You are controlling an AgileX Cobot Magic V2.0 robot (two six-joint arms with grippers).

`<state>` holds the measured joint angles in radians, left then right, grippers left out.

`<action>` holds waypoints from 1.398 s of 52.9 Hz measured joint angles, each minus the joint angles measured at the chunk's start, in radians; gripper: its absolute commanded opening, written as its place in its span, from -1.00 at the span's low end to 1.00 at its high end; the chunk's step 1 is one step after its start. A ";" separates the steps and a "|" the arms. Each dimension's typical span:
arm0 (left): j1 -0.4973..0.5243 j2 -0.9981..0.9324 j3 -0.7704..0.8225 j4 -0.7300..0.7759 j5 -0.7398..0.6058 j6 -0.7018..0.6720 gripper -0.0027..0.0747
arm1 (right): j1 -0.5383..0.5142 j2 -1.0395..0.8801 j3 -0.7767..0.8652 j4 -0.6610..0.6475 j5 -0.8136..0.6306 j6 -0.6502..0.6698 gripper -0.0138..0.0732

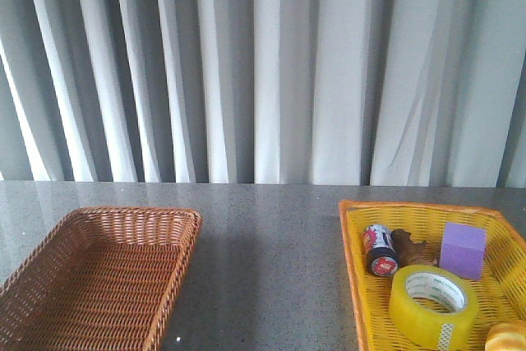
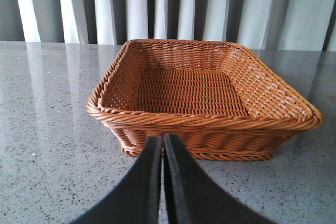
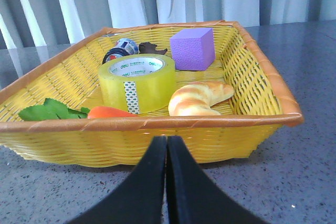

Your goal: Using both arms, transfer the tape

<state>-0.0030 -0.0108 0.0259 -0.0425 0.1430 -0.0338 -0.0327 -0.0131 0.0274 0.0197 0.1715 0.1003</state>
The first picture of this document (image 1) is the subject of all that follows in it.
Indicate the yellow tape roll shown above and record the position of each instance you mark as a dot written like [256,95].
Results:
[433,307]

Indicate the grey pleated curtain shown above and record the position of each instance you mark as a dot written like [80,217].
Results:
[334,92]

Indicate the small printed can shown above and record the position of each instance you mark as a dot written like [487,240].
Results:
[381,258]

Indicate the brown toy animal figure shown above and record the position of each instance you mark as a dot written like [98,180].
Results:
[410,252]

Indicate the brown wicker basket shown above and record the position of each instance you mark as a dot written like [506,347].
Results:
[104,278]

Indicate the purple foam cube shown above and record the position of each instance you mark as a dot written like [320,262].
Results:
[463,250]

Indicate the yellow plastic basket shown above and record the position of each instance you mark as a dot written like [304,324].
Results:
[500,291]

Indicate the yellow bread roll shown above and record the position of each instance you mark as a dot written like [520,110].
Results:
[506,336]

